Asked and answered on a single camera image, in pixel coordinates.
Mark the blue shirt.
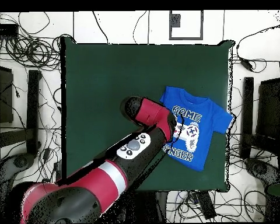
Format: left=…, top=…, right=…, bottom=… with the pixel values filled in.
left=159, top=86, right=234, bottom=172

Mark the dark green table cloth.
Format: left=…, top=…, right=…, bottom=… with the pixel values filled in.
left=60, top=37, right=235, bottom=194

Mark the long black power strip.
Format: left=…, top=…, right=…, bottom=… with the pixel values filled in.
left=195, top=191, right=217, bottom=221

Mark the small grey square plate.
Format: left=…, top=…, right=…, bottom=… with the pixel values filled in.
left=171, top=13, right=181, bottom=28

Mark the black power adapter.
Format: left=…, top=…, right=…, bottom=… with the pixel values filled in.
left=240, top=59, right=254, bottom=72

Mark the black office chair base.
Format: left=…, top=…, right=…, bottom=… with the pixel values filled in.
left=0, top=153, right=36, bottom=187
left=244, top=157, right=280, bottom=186

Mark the dark box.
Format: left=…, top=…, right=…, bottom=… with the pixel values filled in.
left=0, top=65, right=14, bottom=124
left=255, top=78, right=280, bottom=141

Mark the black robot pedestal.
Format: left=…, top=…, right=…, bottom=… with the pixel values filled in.
left=102, top=190, right=169, bottom=223

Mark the grey square frame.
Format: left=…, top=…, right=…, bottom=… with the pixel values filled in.
left=169, top=10, right=204, bottom=41

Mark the black cable coil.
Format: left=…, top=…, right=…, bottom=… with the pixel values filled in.
left=5, top=34, right=61, bottom=71

